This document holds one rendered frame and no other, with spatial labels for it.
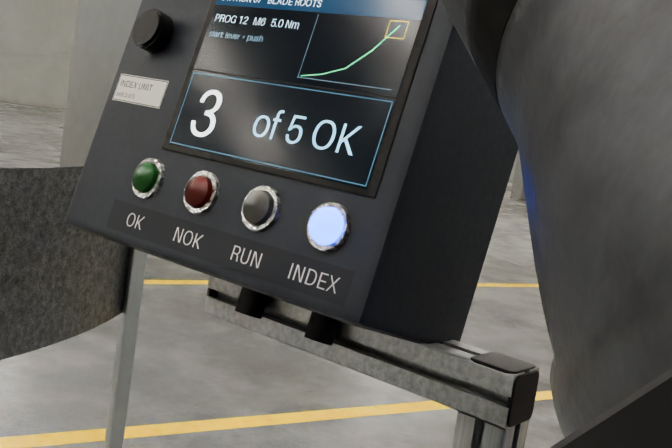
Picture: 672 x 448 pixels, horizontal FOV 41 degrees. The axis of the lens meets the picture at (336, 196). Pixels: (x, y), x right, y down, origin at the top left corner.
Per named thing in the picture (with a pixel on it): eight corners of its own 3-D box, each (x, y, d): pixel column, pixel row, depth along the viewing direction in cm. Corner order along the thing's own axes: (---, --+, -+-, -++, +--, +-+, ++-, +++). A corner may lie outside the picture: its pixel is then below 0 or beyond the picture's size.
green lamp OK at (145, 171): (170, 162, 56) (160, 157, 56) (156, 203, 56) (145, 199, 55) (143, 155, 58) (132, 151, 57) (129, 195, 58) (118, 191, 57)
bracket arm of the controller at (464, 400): (532, 420, 50) (541, 368, 49) (506, 430, 47) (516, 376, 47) (234, 308, 64) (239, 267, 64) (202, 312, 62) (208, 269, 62)
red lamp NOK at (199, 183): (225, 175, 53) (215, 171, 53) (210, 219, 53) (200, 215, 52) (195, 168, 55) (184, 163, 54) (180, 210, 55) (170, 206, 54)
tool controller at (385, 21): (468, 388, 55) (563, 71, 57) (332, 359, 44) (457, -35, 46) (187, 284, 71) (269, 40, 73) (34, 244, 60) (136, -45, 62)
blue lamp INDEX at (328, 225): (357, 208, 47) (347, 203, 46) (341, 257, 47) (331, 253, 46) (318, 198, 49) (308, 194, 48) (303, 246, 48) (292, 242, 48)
